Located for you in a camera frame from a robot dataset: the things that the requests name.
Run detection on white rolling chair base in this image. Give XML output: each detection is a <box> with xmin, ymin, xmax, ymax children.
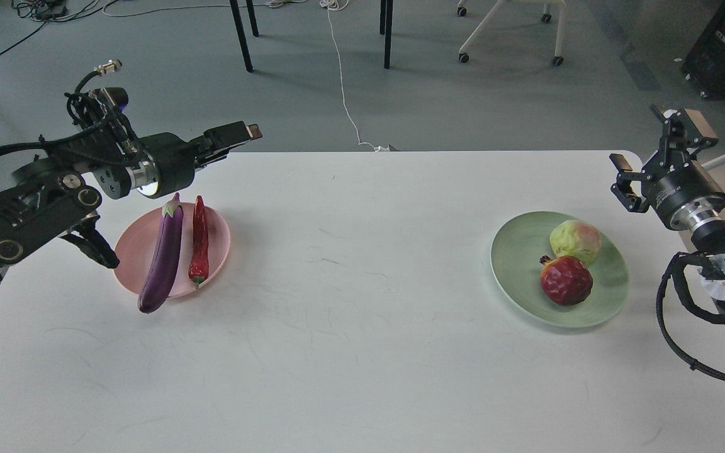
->
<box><xmin>456</xmin><ymin>0</ymin><xmax>570</xmax><ymax>67</ymax></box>

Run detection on purple eggplant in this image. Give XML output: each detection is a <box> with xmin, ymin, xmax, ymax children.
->
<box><xmin>137</xmin><ymin>193</ymin><xmax>184</xmax><ymax>313</ymax></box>

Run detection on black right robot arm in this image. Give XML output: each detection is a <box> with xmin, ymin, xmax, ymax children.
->
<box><xmin>610</xmin><ymin>105</ymin><xmax>725</xmax><ymax>381</ymax></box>

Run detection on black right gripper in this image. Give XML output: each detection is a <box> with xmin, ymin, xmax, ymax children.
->
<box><xmin>610</xmin><ymin>105</ymin><xmax>725</xmax><ymax>230</ymax></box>

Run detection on red chili pepper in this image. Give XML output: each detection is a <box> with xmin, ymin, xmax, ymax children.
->
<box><xmin>188</xmin><ymin>195</ymin><xmax>210</xmax><ymax>290</ymax></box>

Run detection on red pomegranate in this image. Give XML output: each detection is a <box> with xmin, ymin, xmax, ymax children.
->
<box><xmin>539</xmin><ymin>255</ymin><xmax>593</xmax><ymax>306</ymax></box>

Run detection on black cables on floor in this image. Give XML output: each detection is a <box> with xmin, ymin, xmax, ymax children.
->
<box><xmin>0</xmin><ymin>0</ymin><xmax>108</xmax><ymax>74</ymax></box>

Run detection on black table legs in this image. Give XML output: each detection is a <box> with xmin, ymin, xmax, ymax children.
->
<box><xmin>229</xmin><ymin>0</ymin><xmax>396</xmax><ymax>73</ymax></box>

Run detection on pink plate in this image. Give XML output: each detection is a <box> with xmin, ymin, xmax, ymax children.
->
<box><xmin>113</xmin><ymin>203</ymin><xmax>231</xmax><ymax>299</ymax></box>

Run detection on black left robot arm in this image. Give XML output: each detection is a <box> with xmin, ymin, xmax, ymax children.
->
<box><xmin>0</xmin><ymin>60</ymin><xmax>262</xmax><ymax>280</ymax></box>

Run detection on green pink peach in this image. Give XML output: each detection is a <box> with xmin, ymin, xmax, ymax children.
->
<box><xmin>549</xmin><ymin>219</ymin><xmax>602</xmax><ymax>267</ymax></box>

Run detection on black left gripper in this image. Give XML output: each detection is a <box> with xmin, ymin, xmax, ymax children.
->
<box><xmin>138</xmin><ymin>121</ymin><xmax>262</xmax><ymax>196</ymax></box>

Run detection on white cable on floor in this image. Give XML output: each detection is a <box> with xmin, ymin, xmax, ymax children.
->
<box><xmin>319</xmin><ymin>0</ymin><xmax>390</xmax><ymax>153</ymax></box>

